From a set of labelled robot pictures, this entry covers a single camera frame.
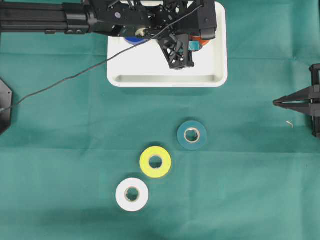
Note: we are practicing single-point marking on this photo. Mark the blue tape roll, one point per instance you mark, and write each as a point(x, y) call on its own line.
point(134, 40)

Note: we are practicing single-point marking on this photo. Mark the white tape roll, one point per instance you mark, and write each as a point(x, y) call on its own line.
point(132, 194)

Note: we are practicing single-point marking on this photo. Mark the green table cloth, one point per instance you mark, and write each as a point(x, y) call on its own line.
point(75, 137)

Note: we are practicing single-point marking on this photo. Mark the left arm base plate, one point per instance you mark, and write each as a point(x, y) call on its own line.
point(6, 97)

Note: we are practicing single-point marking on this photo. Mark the teal tape roll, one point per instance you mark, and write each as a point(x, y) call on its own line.
point(192, 135)

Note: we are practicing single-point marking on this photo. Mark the yellow tape roll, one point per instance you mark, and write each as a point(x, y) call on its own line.
point(155, 162)

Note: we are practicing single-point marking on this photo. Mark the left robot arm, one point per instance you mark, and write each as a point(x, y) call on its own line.
point(112, 18)

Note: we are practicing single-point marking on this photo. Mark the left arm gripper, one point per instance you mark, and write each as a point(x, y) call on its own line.
point(173, 22)

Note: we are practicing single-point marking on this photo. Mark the red tape roll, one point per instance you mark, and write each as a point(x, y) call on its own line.
point(202, 42)

